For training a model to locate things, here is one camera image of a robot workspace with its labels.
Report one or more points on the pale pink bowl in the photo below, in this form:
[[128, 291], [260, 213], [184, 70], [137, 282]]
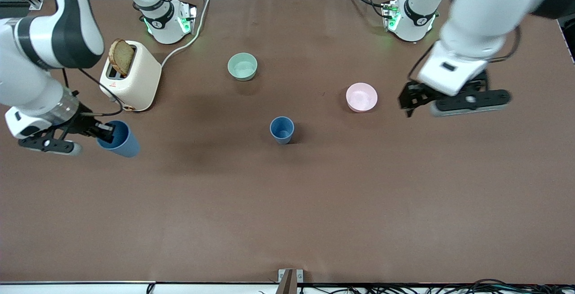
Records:
[[361, 97]]

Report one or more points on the white table edge strip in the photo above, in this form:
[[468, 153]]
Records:
[[76, 288]]

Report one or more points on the metal table edge bracket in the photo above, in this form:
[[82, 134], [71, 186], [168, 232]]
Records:
[[289, 280]]

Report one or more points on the brown toast slice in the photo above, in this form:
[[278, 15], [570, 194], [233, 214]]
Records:
[[121, 58]]

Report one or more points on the green lit connector board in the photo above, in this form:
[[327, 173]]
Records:
[[391, 15], [186, 17]]

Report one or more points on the blue plastic cup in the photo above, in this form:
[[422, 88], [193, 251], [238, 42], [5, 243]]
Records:
[[126, 143], [282, 130]]

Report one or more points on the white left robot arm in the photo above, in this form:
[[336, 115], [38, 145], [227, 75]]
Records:
[[485, 11]]

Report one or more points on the cream white toaster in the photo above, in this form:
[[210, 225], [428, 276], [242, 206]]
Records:
[[139, 82]]

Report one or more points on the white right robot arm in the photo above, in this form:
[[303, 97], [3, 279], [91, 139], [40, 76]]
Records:
[[27, 82]]

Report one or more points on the mint green bowl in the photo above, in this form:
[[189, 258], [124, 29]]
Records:
[[242, 67]]

